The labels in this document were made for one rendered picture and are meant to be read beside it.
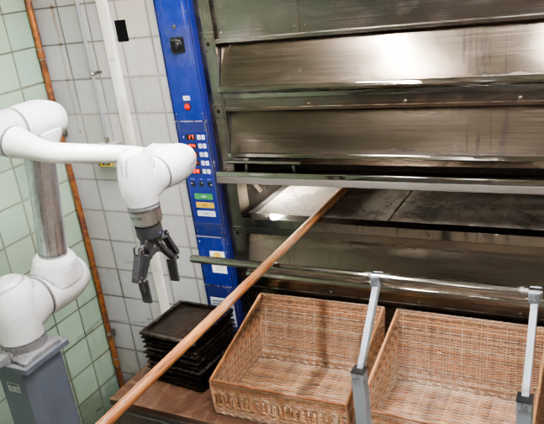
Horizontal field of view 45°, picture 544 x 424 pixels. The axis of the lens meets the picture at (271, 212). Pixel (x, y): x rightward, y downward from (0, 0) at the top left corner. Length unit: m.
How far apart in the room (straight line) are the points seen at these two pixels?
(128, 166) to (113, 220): 1.41
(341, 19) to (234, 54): 0.46
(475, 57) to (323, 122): 0.59
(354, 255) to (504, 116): 0.78
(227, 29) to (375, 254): 1.02
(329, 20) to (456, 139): 0.60
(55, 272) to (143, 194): 0.73
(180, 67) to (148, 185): 0.95
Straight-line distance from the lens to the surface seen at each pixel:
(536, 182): 2.18
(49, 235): 2.41
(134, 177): 1.79
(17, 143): 2.09
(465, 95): 2.29
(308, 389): 2.68
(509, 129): 2.30
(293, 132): 2.52
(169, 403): 2.76
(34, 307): 2.40
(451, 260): 2.51
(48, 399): 2.51
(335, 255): 2.65
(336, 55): 2.39
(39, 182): 2.33
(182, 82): 2.67
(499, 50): 2.25
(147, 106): 2.84
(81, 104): 3.07
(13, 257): 3.05
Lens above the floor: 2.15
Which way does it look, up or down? 20 degrees down
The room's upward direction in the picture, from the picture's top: 8 degrees counter-clockwise
